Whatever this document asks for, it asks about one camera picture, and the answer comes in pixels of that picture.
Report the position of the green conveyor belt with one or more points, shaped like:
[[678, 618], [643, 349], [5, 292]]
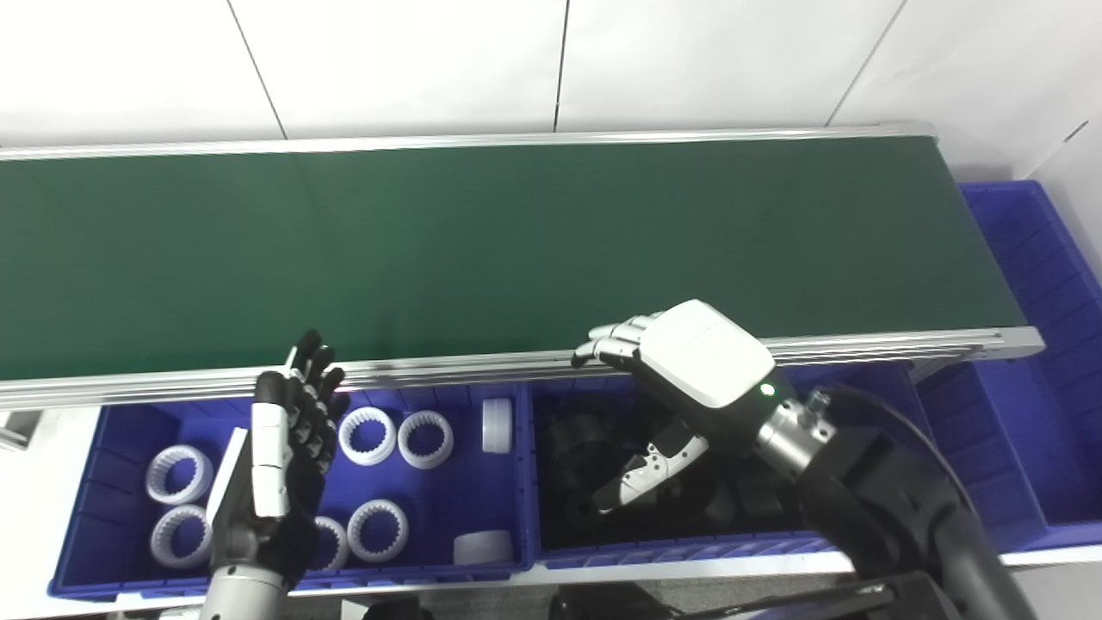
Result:
[[516, 250], [473, 370]]

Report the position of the aluminium conveyor leg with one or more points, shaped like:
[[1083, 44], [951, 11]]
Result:
[[17, 430]]

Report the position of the blue bin with white parts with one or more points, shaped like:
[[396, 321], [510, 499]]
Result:
[[448, 499]]

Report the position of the white plastic cylinder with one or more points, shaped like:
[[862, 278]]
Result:
[[497, 425], [482, 548]]

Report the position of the black robot torso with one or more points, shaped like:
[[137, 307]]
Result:
[[689, 603]]

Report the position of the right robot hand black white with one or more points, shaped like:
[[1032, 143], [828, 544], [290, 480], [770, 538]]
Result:
[[702, 353]]

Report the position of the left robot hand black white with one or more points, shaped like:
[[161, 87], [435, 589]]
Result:
[[275, 474]]

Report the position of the empty blue bin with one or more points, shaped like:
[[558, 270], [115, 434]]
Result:
[[1033, 344]]

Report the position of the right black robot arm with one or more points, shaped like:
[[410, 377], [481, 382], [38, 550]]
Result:
[[887, 508]]

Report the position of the blue bin with black parts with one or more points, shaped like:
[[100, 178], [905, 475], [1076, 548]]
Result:
[[861, 396]]

